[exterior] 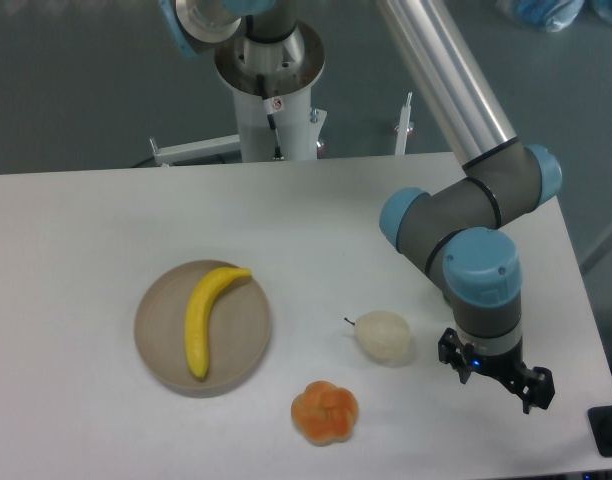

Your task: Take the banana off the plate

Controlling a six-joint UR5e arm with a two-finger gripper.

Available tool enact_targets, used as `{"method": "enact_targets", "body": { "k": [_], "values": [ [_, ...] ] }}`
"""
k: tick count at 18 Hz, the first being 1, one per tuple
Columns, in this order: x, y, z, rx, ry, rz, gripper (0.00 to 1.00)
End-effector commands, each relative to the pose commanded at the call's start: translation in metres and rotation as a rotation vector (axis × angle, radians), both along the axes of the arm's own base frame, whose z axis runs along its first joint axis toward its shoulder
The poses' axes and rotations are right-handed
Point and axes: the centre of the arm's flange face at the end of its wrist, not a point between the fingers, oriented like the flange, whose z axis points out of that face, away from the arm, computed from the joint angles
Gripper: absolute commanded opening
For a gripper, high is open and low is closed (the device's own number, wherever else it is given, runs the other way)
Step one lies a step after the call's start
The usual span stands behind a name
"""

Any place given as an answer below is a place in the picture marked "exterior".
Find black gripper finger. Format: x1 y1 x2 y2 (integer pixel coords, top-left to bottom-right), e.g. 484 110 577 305
500 364 553 415
438 328 476 384

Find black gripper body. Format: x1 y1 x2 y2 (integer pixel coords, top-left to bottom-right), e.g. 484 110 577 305
454 338 523 381

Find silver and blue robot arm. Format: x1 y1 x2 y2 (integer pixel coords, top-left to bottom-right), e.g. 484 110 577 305
160 1 562 409

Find beige round plate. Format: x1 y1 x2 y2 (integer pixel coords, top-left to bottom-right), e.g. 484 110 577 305
134 260 272 397

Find yellow banana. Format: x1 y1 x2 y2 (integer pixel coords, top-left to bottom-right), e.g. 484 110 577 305
184 267 252 380

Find pale white pear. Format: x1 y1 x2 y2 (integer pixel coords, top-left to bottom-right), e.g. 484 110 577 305
344 310 412 362

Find black device at table edge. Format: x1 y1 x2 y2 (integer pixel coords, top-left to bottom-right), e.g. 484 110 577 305
587 406 612 458

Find orange flower-shaped bread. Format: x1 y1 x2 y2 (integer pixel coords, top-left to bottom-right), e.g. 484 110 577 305
290 381 359 446

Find blue plastic bag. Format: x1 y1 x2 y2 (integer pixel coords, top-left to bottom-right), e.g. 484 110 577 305
494 0 612 33

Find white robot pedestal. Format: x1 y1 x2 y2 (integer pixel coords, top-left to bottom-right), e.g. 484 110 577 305
150 21 327 166

